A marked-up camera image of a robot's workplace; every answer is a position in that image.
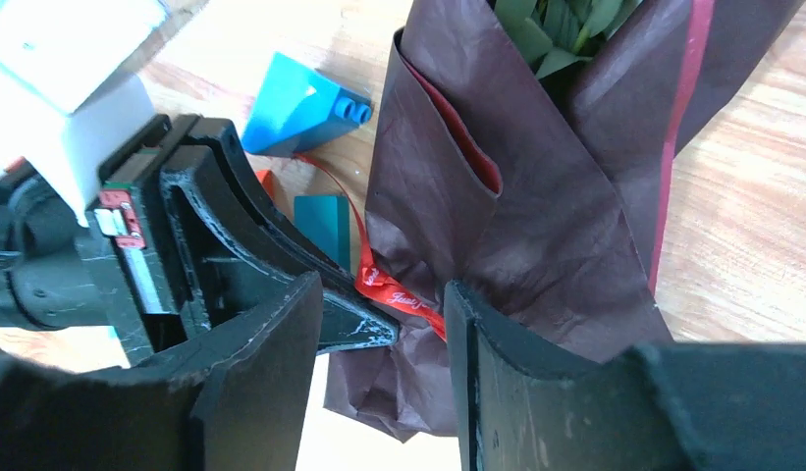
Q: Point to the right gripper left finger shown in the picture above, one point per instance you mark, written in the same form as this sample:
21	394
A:
233	398

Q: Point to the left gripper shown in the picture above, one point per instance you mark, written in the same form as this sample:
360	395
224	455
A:
180	238

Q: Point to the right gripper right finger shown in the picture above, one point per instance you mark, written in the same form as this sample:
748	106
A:
524	403

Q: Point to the red ribbon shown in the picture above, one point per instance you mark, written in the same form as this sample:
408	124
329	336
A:
376	284

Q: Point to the orange toy block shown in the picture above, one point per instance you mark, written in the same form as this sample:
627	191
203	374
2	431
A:
268	181

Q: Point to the blue sloped toy block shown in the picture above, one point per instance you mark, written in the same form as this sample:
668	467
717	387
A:
298	109

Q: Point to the teal toy block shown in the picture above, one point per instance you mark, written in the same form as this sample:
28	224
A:
324	220

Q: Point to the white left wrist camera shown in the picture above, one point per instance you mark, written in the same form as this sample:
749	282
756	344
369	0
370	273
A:
67	99

